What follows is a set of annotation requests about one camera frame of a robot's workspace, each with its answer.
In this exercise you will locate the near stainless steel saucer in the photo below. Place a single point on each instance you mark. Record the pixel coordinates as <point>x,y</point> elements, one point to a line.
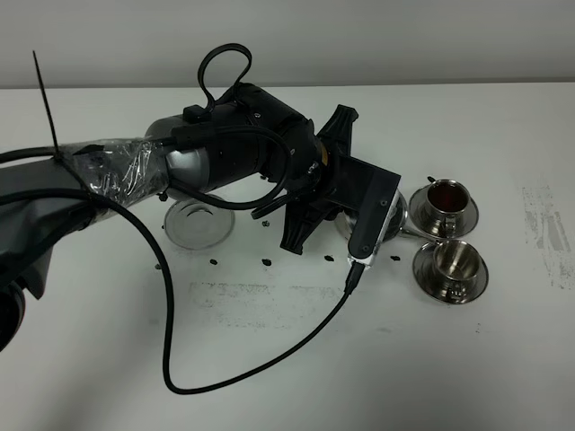
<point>421,268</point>

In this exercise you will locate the stainless steel saucer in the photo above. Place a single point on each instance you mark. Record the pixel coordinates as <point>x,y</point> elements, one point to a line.
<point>417,213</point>
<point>421,268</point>

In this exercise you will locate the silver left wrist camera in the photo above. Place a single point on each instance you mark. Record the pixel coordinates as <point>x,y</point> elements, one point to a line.
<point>370,192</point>

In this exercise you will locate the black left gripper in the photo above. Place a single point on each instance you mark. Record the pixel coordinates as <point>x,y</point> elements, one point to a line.
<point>320,183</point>

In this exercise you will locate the near stainless steel teacup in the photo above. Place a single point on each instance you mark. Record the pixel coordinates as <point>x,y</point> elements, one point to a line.
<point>455,268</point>

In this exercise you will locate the black cable tie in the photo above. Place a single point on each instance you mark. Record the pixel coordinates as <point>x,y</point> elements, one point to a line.
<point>47,108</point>

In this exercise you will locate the stainless steel teapot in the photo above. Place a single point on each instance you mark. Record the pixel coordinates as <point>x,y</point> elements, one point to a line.
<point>397,225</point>

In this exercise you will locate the far stainless steel teacup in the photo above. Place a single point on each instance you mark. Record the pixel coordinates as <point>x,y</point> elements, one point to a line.
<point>446,205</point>

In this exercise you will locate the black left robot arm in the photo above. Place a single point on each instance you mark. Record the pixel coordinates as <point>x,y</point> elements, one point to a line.
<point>64,189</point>

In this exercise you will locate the far stainless steel saucer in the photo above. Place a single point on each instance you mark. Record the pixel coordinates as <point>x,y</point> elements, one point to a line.
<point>417,213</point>

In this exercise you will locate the steel teapot coaster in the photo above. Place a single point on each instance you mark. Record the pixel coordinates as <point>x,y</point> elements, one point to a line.
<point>194,225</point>

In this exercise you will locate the stainless steel teacup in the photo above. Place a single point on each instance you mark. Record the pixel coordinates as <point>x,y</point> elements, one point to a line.
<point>455,268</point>
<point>446,205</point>

